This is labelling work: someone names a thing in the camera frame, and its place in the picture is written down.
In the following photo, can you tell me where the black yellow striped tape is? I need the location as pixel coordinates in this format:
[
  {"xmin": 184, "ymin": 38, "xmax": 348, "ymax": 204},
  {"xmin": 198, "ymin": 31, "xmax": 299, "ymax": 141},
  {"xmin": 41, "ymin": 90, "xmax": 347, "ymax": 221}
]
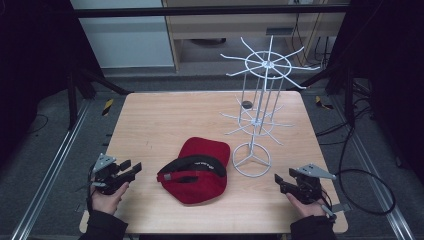
[
  {"xmin": 101, "ymin": 98, "xmax": 115, "ymax": 117},
  {"xmin": 314, "ymin": 95, "xmax": 335, "ymax": 111}
]

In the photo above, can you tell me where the black looped floor cable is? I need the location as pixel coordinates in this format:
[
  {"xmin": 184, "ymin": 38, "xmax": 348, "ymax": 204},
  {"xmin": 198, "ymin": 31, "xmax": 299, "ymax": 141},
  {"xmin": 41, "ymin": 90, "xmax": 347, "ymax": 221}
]
[{"xmin": 314, "ymin": 109, "xmax": 397, "ymax": 216}]

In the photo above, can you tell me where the red and black cap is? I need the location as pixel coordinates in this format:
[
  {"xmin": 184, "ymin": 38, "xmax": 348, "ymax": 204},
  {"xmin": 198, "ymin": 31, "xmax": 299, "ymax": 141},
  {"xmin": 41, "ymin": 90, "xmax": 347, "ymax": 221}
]
[{"xmin": 156, "ymin": 136, "xmax": 232, "ymax": 206}]

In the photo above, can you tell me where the person's right hand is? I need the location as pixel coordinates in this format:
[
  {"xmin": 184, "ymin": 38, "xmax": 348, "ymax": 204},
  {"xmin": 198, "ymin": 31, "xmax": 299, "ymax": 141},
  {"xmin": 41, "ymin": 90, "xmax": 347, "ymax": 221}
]
[{"xmin": 285, "ymin": 192, "xmax": 330, "ymax": 220}]

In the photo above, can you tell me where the black metal stand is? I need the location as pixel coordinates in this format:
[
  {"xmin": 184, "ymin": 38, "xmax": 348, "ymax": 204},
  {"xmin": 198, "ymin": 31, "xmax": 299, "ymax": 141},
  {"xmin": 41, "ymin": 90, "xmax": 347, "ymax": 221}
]
[
  {"xmin": 65, "ymin": 64, "xmax": 135, "ymax": 132},
  {"xmin": 285, "ymin": 61, "xmax": 357, "ymax": 128}
]

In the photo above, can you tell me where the bundle of hanging cables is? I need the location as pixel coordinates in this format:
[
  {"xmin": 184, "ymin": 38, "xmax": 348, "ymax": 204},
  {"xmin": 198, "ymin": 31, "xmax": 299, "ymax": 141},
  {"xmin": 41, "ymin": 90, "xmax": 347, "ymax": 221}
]
[{"xmin": 290, "ymin": 13, "xmax": 332, "ymax": 68}]

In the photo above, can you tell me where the dark curtain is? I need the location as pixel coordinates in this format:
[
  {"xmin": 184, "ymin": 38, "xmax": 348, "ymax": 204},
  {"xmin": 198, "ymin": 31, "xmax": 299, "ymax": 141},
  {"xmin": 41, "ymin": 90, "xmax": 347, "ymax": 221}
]
[
  {"xmin": 328, "ymin": 0, "xmax": 424, "ymax": 186},
  {"xmin": 0, "ymin": 0, "xmax": 103, "ymax": 169}
]

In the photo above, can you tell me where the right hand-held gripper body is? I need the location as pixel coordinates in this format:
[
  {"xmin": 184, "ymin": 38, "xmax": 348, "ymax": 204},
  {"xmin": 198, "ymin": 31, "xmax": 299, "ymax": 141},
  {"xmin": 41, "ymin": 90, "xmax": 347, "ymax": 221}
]
[{"xmin": 280, "ymin": 162, "xmax": 353, "ymax": 222}]

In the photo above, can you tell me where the person's left hand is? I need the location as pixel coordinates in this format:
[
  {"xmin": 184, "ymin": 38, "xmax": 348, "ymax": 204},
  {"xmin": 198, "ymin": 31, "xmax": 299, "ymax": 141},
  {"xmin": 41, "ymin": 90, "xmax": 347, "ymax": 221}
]
[{"xmin": 90, "ymin": 181, "xmax": 130, "ymax": 216}]

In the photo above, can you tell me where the black horizontal bar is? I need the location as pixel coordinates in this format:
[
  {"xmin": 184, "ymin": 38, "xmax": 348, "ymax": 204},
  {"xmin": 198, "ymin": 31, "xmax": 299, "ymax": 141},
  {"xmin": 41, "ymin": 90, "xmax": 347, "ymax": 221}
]
[{"xmin": 72, "ymin": 4, "xmax": 350, "ymax": 19}]

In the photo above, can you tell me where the white wire rack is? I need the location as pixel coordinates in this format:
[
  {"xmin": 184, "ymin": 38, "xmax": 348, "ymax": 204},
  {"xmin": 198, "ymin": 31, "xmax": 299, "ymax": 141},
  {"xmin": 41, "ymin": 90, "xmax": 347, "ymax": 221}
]
[{"xmin": 219, "ymin": 34, "xmax": 321, "ymax": 179}]

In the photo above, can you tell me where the thin black floor cable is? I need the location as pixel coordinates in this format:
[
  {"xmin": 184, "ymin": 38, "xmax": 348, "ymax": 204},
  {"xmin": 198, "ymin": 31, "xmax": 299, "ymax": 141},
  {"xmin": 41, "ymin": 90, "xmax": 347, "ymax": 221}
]
[{"xmin": 27, "ymin": 113, "xmax": 50, "ymax": 135}]

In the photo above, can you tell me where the wooden shelf unit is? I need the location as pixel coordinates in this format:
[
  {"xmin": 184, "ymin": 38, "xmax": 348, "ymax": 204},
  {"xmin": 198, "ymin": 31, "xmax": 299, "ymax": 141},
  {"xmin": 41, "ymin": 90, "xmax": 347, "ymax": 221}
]
[{"xmin": 161, "ymin": 0, "xmax": 352, "ymax": 73}]

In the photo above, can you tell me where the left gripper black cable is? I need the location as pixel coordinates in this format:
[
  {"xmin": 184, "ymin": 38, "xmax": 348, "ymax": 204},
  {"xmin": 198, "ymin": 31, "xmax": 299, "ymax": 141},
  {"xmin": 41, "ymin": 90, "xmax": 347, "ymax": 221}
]
[{"xmin": 85, "ymin": 165, "xmax": 97, "ymax": 215}]

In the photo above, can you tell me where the metal floor rail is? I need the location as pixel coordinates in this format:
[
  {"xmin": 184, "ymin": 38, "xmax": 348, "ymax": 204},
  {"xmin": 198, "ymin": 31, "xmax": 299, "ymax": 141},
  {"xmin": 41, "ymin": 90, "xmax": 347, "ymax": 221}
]
[
  {"xmin": 9, "ymin": 99, "xmax": 92, "ymax": 240},
  {"xmin": 329, "ymin": 95, "xmax": 418, "ymax": 240}
]

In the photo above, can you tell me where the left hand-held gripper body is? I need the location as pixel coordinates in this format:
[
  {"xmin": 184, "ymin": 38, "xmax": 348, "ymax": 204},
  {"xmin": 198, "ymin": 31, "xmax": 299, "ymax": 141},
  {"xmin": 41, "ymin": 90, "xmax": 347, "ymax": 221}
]
[{"xmin": 89, "ymin": 152, "xmax": 132, "ymax": 196}]

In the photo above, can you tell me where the white cabinet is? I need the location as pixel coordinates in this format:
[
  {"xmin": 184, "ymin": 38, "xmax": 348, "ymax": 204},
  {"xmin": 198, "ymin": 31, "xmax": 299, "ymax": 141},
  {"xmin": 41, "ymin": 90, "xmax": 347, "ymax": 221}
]
[{"xmin": 69, "ymin": 0, "xmax": 176, "ymax": 70}]

